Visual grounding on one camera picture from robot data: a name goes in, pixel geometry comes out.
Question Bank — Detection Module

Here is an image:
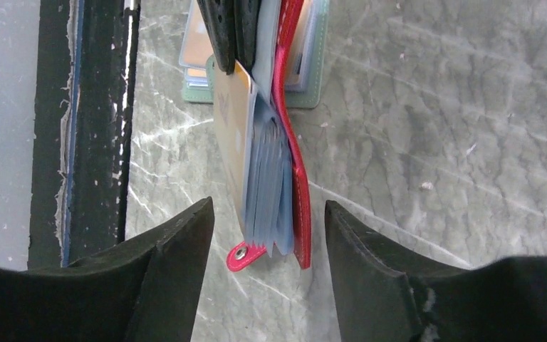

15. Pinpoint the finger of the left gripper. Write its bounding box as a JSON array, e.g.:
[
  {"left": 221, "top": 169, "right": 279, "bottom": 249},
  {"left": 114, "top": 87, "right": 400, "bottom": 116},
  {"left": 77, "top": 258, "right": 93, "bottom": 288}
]
[
  {"left": 234, "top": 0, "right": 261, "bottom": 71},
  {"left": 197, "top": 0, "right": 236, "bottom": 75}
]

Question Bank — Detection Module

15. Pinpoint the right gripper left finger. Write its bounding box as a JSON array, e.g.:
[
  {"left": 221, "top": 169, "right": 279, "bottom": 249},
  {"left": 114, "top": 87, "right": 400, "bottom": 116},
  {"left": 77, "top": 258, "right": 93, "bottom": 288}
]
[{"left": 0, "top": 197, "right": 214, "bottom": 341}]

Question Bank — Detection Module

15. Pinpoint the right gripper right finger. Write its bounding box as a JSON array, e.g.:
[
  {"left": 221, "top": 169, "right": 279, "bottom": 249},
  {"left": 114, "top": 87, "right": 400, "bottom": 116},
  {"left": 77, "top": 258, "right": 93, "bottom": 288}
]
[{"left": 325, "top": 200, "right": 547, "bottom": 341}]

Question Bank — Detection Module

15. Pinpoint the gold vip card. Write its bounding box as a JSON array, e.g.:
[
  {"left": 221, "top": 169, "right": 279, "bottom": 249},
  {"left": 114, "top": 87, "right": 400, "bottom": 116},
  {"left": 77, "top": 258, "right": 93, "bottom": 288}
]
[{"left": 212, "top": 61, "right": 258, "bottom": 224}]

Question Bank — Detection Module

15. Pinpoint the red card holder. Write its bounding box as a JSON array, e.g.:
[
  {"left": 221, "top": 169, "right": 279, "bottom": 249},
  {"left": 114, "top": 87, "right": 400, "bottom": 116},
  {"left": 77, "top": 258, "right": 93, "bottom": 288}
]
[{"left": 226, "top": 1, "right": 313, "bottom": 271}]

